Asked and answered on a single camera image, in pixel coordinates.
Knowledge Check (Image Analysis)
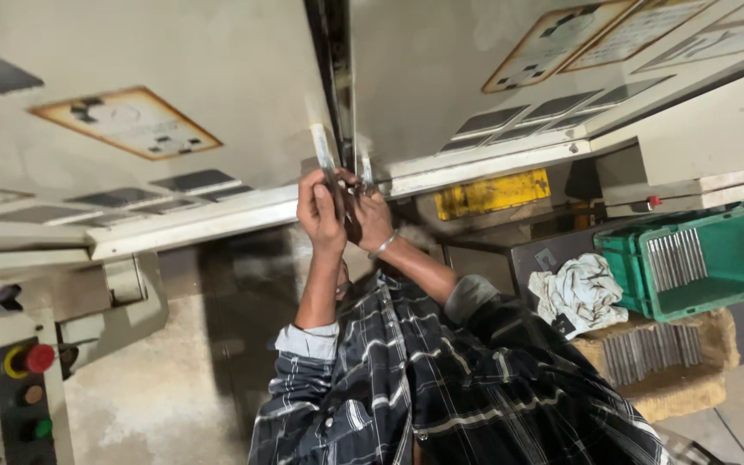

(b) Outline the person's left hand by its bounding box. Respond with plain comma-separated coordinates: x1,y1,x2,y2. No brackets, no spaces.
296,168,349,257

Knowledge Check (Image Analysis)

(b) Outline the person's right hand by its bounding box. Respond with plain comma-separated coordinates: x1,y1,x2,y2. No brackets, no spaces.
336,168,396,254

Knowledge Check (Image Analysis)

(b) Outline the short metal strip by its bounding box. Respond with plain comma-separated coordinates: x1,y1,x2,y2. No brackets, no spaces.
358,150,377,196

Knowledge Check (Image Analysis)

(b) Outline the long metal strip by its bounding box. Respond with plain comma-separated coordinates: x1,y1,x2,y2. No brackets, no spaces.
308,122,339,195

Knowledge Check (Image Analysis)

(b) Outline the yellow label plate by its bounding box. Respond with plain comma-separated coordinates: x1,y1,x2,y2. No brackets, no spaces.
434,168,552,222

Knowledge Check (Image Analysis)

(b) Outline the white press machine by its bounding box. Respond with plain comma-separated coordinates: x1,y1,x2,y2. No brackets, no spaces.
0,0,744,465

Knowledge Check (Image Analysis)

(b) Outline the grey metal work table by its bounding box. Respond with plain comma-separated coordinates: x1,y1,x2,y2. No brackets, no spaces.
442,216,638,311

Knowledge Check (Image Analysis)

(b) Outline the dark plaid shirt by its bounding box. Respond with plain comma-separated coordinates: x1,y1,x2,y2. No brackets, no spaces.
247,271,673,465

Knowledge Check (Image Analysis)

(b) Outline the orange-framed warning label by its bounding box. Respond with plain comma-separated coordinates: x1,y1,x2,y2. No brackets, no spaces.
558,0,716,74
480,0,639,95
28,85,224,161

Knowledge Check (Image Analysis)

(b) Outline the white dirty cloth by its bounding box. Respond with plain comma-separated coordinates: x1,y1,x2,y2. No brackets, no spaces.
527,252,630,341

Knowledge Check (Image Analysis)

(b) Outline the row of metal strips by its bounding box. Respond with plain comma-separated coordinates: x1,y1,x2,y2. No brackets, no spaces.
645,227,709,293

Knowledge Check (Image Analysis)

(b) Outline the pile of metal strips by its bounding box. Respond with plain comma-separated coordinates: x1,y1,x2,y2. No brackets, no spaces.
602,322,704,388

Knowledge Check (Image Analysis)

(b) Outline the red emergency stop button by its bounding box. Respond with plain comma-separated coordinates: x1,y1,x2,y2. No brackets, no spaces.
4,343,57,380

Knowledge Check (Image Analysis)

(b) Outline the brown burlap sack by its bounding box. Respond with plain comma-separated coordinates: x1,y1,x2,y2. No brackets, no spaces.
569,307,741,425

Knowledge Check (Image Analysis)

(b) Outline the green plastic crate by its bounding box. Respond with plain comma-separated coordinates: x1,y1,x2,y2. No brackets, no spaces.
593,205,744,323

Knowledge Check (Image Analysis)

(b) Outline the grey-framed warning label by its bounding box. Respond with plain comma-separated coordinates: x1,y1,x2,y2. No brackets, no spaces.
632,0,744,74

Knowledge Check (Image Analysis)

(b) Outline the green push button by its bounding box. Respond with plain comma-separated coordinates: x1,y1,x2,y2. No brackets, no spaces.
21,417,54,443

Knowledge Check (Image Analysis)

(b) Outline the black control panel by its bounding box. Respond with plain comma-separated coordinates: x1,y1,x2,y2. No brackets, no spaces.
0,336,60,465

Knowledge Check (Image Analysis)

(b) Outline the silver metal bracelet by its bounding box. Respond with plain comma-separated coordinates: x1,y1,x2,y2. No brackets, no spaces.
367,230,399,261

